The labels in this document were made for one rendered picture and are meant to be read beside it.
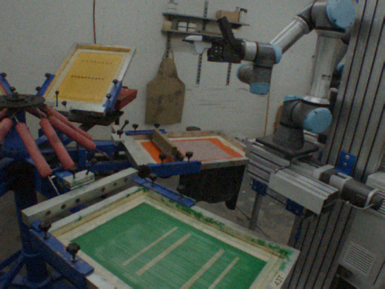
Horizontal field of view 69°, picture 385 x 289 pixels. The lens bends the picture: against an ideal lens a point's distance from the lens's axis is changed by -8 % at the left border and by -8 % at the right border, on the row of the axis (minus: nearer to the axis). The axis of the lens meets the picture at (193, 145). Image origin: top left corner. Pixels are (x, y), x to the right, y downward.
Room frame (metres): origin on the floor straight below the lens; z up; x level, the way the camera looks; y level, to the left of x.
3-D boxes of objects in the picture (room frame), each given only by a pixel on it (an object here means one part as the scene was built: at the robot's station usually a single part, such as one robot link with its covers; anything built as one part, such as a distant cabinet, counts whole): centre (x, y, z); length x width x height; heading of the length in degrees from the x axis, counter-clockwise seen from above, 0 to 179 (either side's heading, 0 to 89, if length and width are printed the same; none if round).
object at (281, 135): (1.35, -0.45, 1.31); 0.15 x 0.15 x 0.10
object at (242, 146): (1.90, 0.01, 0.97); 0.79 x 0.58 x 0.04; 118
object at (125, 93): (2.83, 0.88, 1.06); 0.61 x 0.46 x 0.12; 178
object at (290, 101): (1.34, -0.45, 1.42); 0.13 x 0.12 x 0.14; 15
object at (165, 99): (3.89, 0.43, 1.06); 0.53 x 0.07 x 1.05; 118
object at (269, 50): (1.15, -0.23, 1.65); 0.11 x 0.08 x 0.09; 105
